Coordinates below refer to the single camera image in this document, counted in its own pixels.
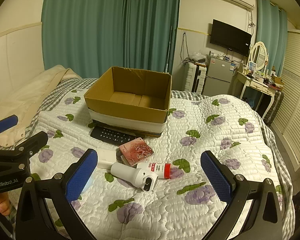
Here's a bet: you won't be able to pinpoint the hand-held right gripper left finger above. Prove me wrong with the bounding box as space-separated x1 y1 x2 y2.
15 148 98 240

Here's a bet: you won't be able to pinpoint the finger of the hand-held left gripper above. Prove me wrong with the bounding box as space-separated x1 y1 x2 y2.
0 131 48 167
0 114 18 145

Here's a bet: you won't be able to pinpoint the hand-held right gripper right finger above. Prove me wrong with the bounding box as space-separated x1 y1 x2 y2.
200 151 283 240

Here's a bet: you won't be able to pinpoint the white power bank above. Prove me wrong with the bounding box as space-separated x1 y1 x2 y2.
96 148 117 168

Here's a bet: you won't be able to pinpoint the white handheld device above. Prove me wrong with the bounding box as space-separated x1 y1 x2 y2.
110 162 161 193

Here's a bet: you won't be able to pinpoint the black remote control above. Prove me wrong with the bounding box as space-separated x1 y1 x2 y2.
90 126 138 145

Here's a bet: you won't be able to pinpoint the pink rose-patterned case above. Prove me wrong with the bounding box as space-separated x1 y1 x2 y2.
119 137 155 167

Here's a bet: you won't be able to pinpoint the white bottle with red cap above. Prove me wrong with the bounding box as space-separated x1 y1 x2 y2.
136 162 172 180

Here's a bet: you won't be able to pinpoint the brown cardboard box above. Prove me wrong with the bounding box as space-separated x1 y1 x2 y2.
84 66 172 138

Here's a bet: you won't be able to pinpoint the person's left hand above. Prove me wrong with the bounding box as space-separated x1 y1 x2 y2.
0 192 12 217

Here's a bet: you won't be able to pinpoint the beige blanket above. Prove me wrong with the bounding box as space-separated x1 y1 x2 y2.
0 65 83 150

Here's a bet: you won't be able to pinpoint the white floral quilt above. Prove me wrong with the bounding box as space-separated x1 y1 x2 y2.
30 89 294 240

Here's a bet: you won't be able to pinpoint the dark suitcase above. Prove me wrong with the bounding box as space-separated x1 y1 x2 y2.
266 90 284 127

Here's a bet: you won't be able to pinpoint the silver refrigerator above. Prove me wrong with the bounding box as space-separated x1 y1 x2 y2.
202 54 237 97

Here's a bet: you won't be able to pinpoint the white dressing table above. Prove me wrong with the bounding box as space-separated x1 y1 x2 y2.
232 70 278 120

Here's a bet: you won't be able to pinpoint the white suitcase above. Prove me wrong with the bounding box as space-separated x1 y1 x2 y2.
184 62 208 94

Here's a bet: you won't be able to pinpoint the white louvered wardrobe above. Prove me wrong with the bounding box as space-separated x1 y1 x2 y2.
271 30 300 163

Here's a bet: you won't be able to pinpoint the clear plastic bag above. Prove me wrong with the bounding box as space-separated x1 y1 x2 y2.
191 52 207 63

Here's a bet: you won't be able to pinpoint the white oval mirror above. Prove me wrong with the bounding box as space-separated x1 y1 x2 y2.
250 41 268 72

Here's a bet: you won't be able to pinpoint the white mop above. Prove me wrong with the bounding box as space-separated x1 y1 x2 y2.
165 26 173 74

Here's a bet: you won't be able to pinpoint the wide green curtain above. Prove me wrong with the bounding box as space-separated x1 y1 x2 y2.
41 0 181 78

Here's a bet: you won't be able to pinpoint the narrow green curtain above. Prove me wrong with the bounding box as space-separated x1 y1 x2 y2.
256 0 288 78

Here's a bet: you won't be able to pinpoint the hanging black cables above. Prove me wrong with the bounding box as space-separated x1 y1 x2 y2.
180 32 191 65

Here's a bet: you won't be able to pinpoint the black wall television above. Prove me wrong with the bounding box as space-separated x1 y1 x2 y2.
210 19 252 57

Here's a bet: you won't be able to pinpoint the air conditioner cable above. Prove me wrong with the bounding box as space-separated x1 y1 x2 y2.
247 9 255 34

